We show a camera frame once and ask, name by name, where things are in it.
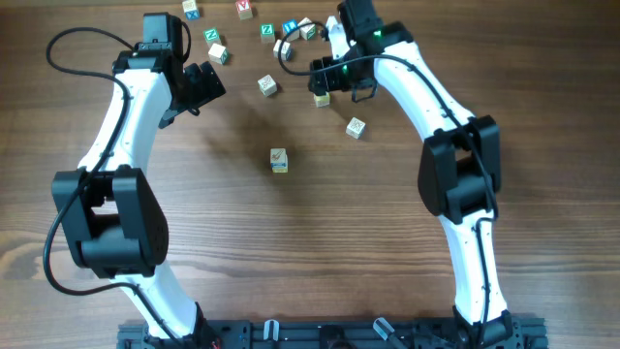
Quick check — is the black camera cable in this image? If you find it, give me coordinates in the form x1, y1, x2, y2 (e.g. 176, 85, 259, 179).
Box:
42, 26, 185, 349
276, 19, 500, 340

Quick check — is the blue L block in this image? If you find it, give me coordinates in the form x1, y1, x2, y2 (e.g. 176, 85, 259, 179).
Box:
282, 19, 300, 42

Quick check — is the block with red V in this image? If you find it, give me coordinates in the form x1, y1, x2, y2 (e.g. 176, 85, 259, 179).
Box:
235, 0, 254, 20

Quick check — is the white block teal side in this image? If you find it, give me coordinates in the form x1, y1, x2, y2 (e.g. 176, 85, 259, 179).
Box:
258, 75, 278, 97

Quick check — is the white block blue side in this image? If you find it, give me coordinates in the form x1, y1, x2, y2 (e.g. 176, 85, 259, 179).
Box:
272, 39, 293, 61

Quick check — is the yellow top block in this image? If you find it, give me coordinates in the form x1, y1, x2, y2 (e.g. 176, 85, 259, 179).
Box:
314, 92, 330, 108

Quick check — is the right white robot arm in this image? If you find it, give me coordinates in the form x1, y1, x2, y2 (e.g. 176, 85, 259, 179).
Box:
309, 1, 512, 348

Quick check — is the plain block green side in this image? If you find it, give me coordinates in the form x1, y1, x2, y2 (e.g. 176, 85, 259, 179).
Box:
208, 43, 229, 65

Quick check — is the white block green side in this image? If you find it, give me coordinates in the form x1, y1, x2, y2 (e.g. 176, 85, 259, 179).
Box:
298, 17, 316, 41

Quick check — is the left black camera cable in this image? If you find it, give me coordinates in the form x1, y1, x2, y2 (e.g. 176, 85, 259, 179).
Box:
42, 26, 185, 349

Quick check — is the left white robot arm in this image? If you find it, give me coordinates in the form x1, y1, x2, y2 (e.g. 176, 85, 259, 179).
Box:
50, 13, 225, 348

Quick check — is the cream block yellow side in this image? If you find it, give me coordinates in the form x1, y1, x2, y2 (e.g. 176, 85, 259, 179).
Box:
272, 167, 288, 174

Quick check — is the white block blue base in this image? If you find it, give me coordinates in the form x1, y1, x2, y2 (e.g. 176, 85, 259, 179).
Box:
269, 148, 288, 169

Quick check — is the green Z block left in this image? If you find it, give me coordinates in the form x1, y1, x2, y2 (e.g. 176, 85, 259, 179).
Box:
203, 27, 222, 48

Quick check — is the green z block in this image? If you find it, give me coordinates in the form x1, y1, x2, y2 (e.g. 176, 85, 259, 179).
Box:
260, 23, 276, 44
203, 27, 222, 48

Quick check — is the white patterned block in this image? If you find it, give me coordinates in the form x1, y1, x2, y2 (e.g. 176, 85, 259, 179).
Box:
346, 117, 366, 140

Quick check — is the green Z block middle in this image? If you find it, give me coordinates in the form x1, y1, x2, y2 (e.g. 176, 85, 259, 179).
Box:
260, 23, 276, 44

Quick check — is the right black camera cable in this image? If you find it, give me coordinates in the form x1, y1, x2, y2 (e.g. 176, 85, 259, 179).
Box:
276, 19, 500, 340

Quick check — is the block with blue X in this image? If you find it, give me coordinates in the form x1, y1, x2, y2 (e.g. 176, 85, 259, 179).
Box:
182, 0, 201, 20

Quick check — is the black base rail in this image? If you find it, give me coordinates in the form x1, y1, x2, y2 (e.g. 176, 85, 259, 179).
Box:
116, 318, 549, 349

